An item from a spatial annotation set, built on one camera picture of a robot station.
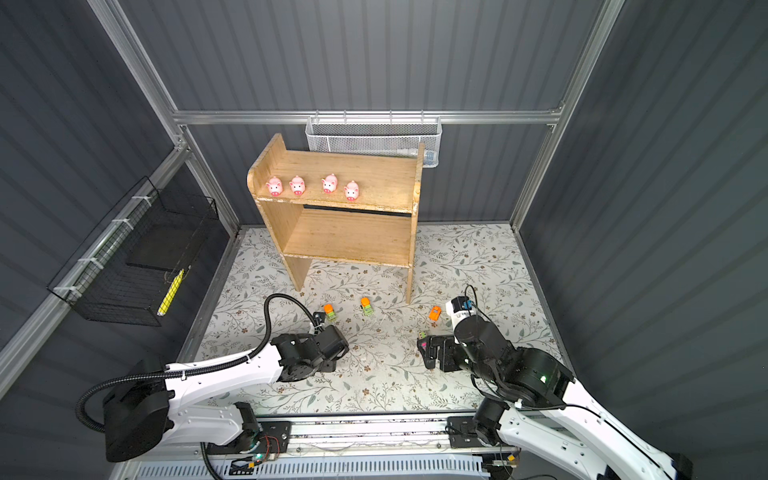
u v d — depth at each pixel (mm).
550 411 423
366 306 958
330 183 682
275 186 680
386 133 985
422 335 886
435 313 937
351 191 667
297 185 680
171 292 689
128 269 721
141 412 396
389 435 754
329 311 948
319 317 743
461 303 589
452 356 577
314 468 771
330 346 635
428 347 578
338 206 682
